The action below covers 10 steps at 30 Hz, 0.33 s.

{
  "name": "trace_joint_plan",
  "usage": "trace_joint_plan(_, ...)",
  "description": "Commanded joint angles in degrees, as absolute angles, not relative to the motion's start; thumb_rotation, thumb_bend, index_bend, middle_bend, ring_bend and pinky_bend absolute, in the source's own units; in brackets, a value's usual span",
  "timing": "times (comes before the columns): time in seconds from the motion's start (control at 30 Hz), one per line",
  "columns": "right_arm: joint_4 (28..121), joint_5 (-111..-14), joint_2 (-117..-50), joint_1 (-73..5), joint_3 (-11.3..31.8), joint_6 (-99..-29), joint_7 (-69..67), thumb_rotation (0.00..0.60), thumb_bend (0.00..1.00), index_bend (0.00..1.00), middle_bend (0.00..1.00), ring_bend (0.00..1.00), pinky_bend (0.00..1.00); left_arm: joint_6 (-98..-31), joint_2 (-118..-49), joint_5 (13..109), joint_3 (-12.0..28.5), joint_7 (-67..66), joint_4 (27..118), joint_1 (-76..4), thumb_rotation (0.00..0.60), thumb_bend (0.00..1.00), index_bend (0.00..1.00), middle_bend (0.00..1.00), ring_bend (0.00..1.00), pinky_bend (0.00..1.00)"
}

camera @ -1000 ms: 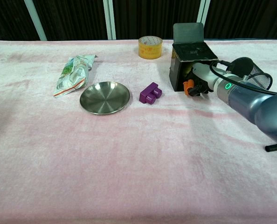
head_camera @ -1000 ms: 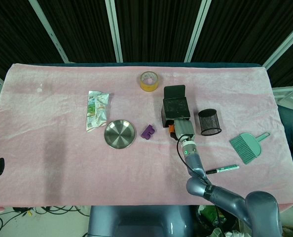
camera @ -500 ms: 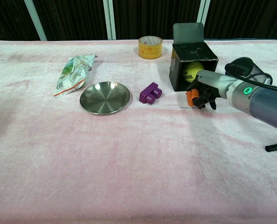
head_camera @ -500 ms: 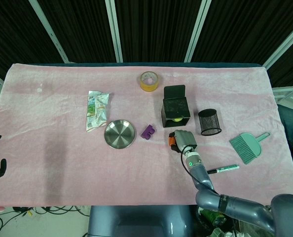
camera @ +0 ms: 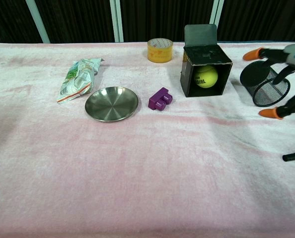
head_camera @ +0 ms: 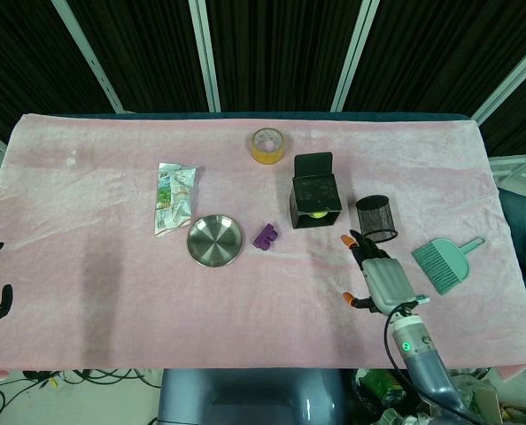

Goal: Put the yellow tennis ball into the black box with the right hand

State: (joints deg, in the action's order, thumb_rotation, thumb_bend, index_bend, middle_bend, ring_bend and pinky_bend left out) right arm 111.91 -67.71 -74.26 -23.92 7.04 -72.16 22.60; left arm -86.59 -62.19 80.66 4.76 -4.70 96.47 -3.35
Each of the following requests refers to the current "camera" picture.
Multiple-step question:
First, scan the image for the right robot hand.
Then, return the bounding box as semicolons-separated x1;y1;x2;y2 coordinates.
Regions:
242;43;295;120

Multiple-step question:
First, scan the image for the yellow tennis ball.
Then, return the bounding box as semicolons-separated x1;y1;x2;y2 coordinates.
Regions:
193;65;219;89

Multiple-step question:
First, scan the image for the black cardboard box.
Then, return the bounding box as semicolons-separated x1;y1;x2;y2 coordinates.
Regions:
180;24;233;98

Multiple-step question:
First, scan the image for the black mesh pen holder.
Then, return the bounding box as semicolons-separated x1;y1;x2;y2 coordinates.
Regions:
239;60;291;108

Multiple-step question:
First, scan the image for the yellow tape roll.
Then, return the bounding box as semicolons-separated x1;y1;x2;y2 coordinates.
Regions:
147;38;174;63

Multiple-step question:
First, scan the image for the purple toy building block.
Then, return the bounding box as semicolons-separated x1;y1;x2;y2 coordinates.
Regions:
148;87;174;112

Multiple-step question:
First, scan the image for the round stainless steel plate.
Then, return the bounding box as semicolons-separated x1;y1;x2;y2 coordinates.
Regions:
84;86;140;122

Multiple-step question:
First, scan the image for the pink plush table cloth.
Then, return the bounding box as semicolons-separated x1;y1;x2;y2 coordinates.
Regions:
0;41;295;238

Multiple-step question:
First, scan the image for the crumpled snack bag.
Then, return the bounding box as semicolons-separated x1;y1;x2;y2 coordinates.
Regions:
57;58;105;105

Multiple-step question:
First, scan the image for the white double frame post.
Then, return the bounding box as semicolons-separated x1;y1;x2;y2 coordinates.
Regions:
109;0;125;43

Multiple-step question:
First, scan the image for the white slanted frame post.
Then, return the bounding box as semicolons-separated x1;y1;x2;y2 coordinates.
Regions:
25;0;51;44

